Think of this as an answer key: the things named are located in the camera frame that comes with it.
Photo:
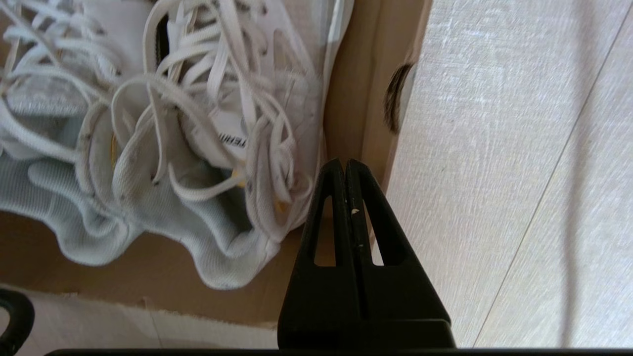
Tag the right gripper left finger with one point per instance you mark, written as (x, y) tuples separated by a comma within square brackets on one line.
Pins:
[(321, 296)]

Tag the long black corrugated conduit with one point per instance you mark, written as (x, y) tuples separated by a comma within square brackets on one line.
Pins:
[(12, 316)]

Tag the cardboard shoe box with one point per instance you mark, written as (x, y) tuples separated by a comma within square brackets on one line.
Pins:
[(366, 74)]

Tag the white lace-up sneaker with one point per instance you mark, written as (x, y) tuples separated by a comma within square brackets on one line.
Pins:
[(44, 183), (207, 232)]

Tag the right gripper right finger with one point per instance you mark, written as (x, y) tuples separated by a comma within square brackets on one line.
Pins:
[(400, 296)]

